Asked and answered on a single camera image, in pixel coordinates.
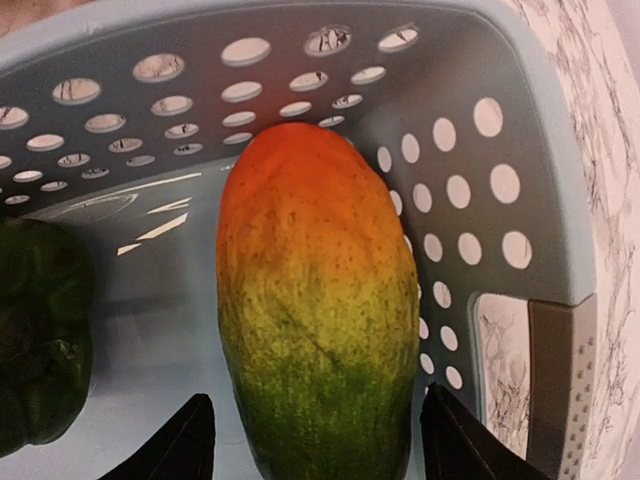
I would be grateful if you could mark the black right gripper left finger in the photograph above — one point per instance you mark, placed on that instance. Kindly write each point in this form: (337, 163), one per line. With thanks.
(182, 449)

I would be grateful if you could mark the green orange toy mango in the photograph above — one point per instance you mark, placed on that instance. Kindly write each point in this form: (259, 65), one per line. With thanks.
(318, 308)

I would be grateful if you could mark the green toy bell pepper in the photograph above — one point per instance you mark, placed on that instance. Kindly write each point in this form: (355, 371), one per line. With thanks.
(47, 289)

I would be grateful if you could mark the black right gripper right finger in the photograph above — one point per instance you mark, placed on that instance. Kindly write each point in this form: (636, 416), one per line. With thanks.
(457, 446)

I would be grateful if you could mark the grey plastic basket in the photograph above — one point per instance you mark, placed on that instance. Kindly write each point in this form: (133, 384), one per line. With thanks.
(123, 120)

